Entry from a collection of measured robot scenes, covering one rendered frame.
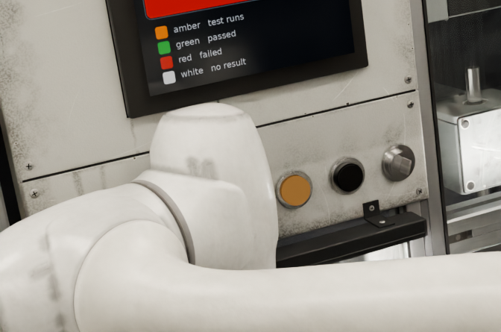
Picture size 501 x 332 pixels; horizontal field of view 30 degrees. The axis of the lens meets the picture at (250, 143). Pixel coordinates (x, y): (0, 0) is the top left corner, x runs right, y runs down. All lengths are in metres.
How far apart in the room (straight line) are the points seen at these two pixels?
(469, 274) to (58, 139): 0.43
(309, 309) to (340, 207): 0.39
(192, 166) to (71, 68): 0.17
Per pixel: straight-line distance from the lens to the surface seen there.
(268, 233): 0.80
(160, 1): 0.86
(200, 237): 0.75
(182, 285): 0.63
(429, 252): 1.06
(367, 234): 0.96
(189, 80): 0.87
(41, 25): 0.86
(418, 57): 1.00
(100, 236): 0.67
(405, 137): 1.00
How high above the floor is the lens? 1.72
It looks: 15 degrees down
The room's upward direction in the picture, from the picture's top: 9 degrees counter-clockwise
